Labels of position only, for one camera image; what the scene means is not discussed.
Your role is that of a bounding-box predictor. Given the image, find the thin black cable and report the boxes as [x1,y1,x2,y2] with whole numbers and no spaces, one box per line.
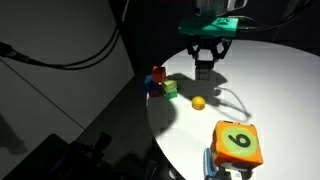
[233,0,316,33]

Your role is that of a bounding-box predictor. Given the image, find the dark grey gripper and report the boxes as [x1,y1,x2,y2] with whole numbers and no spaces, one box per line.
[185,35,233,80]

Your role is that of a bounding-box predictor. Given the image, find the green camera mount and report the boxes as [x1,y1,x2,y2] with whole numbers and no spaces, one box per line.
[177,16,240,38]

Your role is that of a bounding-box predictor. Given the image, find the small orange block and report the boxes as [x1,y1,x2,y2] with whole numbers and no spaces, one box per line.
[151,65,167,84]

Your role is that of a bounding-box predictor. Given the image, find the small grey block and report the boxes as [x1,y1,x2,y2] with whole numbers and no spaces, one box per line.
[195,61,212,81]

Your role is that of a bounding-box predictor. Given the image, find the small dark green block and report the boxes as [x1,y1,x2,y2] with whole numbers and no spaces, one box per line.
[165,89,179,101]

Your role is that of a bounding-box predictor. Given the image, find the small light green block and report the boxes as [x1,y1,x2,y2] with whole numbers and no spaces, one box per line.
[162,79,178,94]

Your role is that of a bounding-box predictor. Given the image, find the small magenta block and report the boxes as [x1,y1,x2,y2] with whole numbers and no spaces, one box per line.
[148,89,161,98]

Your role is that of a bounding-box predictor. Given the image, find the small blue block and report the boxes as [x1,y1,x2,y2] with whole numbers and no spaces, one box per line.
[144,75,160,92]

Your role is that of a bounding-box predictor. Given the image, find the large orange number dice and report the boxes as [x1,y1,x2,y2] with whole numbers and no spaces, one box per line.
[210,120,265,169]

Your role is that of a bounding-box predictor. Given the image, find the yellow ball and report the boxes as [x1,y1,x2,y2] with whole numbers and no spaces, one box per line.
[191,95,207,111]

